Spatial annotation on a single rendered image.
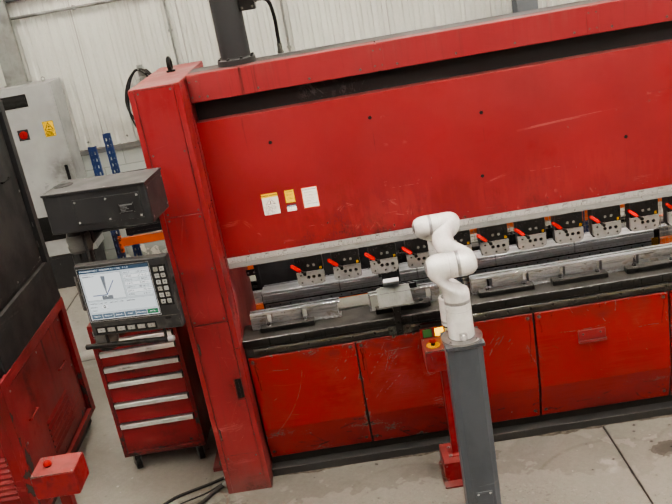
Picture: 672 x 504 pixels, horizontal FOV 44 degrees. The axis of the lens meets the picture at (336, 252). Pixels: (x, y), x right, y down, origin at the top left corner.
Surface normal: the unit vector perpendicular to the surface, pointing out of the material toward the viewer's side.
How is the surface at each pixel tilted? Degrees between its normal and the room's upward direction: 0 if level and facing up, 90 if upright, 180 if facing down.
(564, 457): 0
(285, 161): 90
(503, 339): 90
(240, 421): 90
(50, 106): 90
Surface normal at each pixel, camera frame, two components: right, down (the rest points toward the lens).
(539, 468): -0.17, -0.93
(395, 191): 0.02, 0.33
